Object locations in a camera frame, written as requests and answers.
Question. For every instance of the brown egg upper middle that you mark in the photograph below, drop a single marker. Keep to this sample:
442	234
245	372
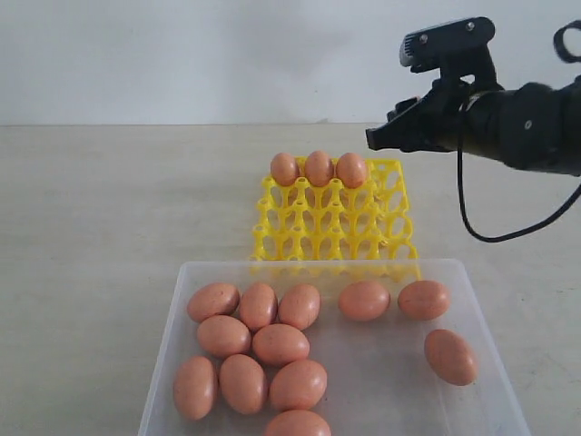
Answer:
258	306

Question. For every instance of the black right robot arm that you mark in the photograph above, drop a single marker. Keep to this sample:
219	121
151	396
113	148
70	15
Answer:
535	128

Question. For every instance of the brown egg centre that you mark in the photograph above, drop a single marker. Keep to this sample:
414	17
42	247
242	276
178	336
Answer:
300	306

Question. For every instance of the brown egg bin bottom edge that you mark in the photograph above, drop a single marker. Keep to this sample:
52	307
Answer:
298	423

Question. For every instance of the brown egg tray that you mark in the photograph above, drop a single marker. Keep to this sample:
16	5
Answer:
352	170
319	169
284	169

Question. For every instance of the brown egg top right corner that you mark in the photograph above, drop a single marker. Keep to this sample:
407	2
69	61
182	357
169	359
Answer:
279	344

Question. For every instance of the brown egg lower right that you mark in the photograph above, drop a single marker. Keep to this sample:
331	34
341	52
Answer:
222	336

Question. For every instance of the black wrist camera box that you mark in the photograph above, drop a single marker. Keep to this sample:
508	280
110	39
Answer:
458	50

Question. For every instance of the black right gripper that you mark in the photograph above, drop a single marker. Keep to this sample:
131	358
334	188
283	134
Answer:
432	123

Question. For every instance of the brown egg right edge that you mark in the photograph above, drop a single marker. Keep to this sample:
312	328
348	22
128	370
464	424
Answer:
364	301

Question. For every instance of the brown egg large upper left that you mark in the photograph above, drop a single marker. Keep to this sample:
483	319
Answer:
217	298

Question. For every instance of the clear plastic bin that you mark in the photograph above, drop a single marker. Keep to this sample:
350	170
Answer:
379	382

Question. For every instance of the yellow plastic egg tray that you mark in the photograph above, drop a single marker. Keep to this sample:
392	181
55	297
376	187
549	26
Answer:
301	222

